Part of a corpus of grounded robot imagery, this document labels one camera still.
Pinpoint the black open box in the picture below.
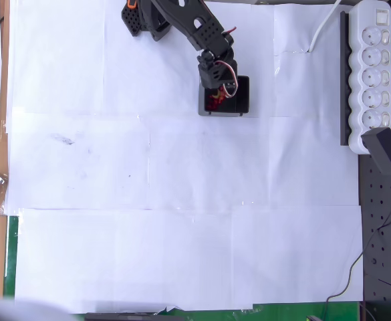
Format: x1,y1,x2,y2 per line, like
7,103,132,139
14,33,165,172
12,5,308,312
198,75,251,117

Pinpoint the white paper table cover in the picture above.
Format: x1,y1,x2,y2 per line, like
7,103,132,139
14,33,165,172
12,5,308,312
3,0,365,314

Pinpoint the black power adapter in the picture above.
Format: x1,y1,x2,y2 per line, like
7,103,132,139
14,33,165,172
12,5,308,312
361,126,391,177

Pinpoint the black pegboard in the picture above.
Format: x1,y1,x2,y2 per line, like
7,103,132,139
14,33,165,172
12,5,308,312
358,0,391,321

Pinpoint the black flat device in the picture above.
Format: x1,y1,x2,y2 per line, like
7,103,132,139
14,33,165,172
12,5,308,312
84,311,185,321

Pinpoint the green cutting mat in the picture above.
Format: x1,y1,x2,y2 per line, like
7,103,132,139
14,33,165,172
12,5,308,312
3,215,365,321

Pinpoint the blurry grey object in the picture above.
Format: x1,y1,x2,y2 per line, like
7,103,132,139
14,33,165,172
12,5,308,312
0,284,74,321

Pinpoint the white power cable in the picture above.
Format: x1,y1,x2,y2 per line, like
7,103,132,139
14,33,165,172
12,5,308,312
307,0,343,54

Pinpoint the thin black adapter cable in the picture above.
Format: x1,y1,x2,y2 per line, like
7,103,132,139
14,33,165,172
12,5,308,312
324,173,391,315

